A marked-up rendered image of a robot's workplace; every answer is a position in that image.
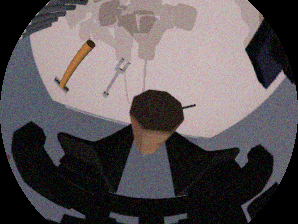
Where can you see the grey forked hook tool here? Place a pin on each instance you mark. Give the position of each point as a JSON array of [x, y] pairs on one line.
[[119, 70]]

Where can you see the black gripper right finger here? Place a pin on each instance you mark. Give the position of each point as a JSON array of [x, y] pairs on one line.
[[188, 162]]

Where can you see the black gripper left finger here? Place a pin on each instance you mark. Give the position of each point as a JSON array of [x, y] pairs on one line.
[[109, 155]]

